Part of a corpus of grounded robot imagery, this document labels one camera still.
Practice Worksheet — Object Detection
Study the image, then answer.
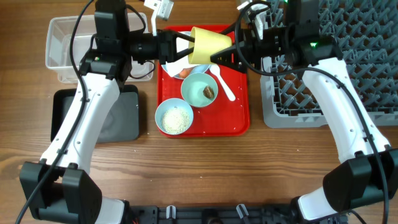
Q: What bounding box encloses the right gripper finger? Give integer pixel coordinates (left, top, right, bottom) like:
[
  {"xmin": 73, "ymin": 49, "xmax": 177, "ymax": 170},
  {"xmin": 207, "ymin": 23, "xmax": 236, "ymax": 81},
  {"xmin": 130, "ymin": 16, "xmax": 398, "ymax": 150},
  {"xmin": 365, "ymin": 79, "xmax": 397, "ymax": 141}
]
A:
[
  {"xmin": 210, "ymin": 45, "xmax": 246, "ymax": 72},
  {"xmin": 220, "ymin": 23, "xmax": 240, "ymax": 35}
]

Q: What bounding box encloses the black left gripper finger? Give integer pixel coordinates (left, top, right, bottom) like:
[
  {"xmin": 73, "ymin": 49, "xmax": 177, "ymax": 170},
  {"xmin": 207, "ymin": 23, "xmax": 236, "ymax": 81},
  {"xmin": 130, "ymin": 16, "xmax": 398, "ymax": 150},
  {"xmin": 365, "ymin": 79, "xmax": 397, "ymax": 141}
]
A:
[
  {"xmin": 172, "ymin": 50, "xmax": 193, "ymax": 62},
  {"xmin": 172, "ymin": 31, "xmax": 195, "ymax": 42}
]

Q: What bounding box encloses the white paper napkin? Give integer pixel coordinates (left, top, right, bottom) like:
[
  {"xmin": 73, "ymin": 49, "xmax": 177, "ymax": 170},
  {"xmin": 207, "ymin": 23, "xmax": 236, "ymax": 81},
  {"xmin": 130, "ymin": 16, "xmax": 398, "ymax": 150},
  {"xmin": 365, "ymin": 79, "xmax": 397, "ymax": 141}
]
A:
[{"xmin": 162, "ymin": 38, "xmax": 198, "ymax": 79}]

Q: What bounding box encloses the light blue plate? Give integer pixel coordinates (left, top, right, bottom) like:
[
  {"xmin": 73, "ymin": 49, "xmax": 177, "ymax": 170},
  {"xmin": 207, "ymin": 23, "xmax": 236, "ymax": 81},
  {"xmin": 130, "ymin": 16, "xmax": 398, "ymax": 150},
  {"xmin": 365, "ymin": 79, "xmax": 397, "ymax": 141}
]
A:
[{"xmin": 160, "ymin": 30, "xmax": 211, "ymax": 80}]

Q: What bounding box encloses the orange carrot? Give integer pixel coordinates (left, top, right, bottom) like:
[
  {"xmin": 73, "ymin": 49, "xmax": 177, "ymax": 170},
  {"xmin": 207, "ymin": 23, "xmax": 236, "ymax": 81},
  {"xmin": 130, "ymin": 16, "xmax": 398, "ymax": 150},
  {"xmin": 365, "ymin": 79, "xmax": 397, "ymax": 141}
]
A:
[{"xmin": 178, "ymin": 67, "xmax": 193, "ymax": 79}]

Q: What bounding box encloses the yellow cup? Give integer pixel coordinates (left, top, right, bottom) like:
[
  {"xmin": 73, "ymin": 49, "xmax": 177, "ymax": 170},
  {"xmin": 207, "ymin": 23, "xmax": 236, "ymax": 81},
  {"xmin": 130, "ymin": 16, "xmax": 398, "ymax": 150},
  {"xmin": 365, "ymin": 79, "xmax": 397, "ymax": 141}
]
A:
[{"xmin": 188, "ymin": 27, "xmax": 232, "ymax": 65}]

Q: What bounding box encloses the mint green bowl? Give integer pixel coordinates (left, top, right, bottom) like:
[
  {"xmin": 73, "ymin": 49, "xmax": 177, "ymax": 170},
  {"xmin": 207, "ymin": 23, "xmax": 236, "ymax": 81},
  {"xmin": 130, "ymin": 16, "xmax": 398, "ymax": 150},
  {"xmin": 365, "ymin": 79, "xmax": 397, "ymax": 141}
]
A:
[{"xmin": 181, "ymin": 73, "xmax": 218, "ymax": 108}]

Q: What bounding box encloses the brown food scrap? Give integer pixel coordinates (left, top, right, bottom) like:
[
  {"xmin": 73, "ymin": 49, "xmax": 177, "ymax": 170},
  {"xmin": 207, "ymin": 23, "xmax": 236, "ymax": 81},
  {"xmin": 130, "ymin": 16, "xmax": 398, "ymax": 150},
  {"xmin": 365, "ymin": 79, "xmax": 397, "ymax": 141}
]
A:
[{"xmin": 203, "ymin": 85, "xmax": 215, "ymax": 100}]

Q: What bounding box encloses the light blue bowl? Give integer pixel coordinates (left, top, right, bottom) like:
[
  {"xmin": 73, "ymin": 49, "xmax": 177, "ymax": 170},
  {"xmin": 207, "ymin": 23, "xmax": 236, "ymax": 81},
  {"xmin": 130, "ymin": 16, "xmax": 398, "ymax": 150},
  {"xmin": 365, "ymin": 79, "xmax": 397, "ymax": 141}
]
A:
[{"xmin": 155, "ymin": 98, "xmax": 193, "ymax": 136}]

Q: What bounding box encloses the white rice pile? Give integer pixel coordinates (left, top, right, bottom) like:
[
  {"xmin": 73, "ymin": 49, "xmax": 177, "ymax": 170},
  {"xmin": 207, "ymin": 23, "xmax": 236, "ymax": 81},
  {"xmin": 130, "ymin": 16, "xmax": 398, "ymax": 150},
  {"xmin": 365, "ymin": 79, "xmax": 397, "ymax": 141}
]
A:
[{"xmin": 161, "ymin": 107, "xmax": 190, "ymax": 135}]

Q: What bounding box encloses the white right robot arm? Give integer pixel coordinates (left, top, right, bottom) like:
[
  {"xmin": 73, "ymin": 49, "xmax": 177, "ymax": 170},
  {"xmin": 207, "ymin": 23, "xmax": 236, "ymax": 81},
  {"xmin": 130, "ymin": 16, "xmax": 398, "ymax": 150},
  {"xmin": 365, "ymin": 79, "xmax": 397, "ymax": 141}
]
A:
[{"xmin": 175, "ymin": 1, "xmax": 397, "ymax": 223}]

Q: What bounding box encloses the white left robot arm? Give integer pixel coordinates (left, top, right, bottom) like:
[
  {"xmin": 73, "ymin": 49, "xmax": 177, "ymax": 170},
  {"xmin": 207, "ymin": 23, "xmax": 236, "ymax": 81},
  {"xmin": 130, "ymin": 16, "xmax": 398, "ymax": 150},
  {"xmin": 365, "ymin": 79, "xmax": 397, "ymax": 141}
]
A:
[{"xmin": 19, "ymin": 0, "xmax": 193, "ymax": 223}]

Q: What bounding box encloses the grey dishwasher rack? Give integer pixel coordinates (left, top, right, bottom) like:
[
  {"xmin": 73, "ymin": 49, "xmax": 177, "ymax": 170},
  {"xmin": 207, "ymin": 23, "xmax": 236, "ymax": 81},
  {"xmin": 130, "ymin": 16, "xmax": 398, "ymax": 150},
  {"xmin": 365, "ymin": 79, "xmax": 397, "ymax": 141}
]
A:
[{"xmin": 260, "ymin": 0, "xmax": 397, "ymax": 128}]

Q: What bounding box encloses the white plastic spoon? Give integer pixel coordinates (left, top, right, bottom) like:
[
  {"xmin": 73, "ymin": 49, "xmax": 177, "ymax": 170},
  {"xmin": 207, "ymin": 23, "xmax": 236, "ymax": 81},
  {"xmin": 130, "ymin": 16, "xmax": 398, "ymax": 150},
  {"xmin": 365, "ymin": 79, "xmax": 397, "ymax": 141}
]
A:
[{"xmin": 210, "ymin": 64, "xmax": 236, "ymax": 101}]

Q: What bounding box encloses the red serving tray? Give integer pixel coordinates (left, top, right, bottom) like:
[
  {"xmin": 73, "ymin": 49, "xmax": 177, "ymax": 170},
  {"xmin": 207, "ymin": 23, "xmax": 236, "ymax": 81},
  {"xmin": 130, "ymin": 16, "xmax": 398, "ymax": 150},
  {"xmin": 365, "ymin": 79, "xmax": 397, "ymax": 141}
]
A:
[{"xmin": 157, "ymin": 25, "xmax": 250, "ymax": 138}]

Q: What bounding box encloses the black tray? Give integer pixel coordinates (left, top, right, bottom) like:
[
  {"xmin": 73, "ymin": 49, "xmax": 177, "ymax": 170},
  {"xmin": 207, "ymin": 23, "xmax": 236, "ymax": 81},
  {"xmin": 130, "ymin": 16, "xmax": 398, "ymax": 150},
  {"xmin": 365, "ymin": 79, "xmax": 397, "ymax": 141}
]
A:
[{"xmin": 50, "ymin": 85, "xmax": 139, "ymax": 143}]

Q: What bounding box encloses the clear plastic bin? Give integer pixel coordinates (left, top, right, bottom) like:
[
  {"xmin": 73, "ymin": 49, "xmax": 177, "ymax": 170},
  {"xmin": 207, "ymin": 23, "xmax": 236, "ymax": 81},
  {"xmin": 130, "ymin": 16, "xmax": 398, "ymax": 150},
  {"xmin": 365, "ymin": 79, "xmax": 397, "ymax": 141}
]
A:
[{"xmin": 45, "ymin": 15, "xmax": 154, "ymax": 83}]

